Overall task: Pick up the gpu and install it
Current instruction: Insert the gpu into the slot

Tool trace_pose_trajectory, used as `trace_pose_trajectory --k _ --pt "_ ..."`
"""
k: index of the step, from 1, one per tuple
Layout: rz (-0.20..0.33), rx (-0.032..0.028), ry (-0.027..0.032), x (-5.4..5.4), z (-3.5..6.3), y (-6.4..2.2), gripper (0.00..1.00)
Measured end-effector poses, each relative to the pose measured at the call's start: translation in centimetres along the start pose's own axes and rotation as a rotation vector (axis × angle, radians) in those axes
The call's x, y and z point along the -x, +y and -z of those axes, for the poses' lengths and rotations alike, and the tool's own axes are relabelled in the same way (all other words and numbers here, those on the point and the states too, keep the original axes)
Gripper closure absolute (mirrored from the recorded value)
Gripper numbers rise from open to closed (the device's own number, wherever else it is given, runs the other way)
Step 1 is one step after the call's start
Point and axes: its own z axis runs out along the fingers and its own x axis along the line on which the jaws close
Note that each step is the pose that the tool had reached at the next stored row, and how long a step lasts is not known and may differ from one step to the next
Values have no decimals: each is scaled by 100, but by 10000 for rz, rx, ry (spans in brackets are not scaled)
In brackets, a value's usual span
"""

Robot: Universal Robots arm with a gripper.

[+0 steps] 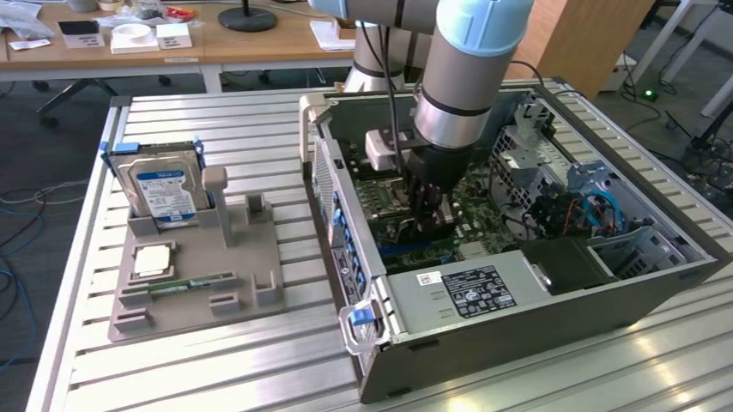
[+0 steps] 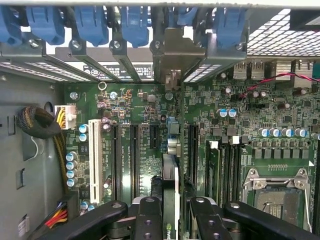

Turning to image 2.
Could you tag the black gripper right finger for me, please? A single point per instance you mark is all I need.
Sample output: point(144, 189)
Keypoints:
point(210, 222)

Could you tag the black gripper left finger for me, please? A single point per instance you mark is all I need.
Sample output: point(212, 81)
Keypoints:
point(147, 222)

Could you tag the white power connector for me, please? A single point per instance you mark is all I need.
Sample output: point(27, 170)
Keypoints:
point(68, 116)

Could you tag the white expansion slot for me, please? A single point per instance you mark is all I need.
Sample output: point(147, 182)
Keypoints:
point(95, 160)

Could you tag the short black expansion slot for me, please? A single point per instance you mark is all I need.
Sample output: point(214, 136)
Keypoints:
point(154, 136)

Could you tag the grey open PC case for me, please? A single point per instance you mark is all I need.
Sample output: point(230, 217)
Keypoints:
point(25, 62)

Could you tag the green motherboard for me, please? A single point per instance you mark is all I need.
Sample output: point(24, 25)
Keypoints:
point(262, 112)

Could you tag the blue card retention clip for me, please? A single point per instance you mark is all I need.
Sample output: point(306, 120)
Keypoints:
point(46, 25)
point(185, 16)
point(10, 25)
point(230, 25)
point(92, 25)
point(136, 27)

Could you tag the CPU socket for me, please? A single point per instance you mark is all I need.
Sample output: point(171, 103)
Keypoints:
point(277, 205)

